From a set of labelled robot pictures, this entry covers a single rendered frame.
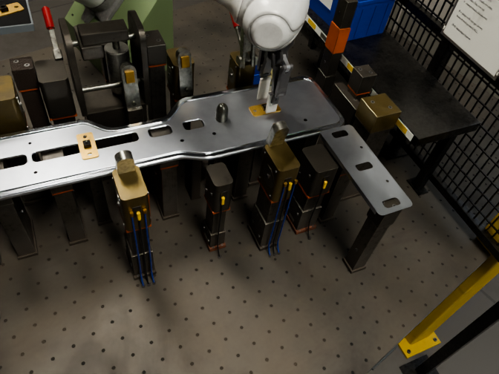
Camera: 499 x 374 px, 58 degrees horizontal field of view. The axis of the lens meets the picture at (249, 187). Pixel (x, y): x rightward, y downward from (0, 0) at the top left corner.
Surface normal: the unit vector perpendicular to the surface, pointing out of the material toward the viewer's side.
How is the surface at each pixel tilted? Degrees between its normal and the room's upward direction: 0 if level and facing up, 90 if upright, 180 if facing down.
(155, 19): 90
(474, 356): 0
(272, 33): 92
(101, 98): 0
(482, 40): 90
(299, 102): 0
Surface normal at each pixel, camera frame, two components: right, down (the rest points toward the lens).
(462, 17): -0.91, 0.25
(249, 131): 0.11, -0.63
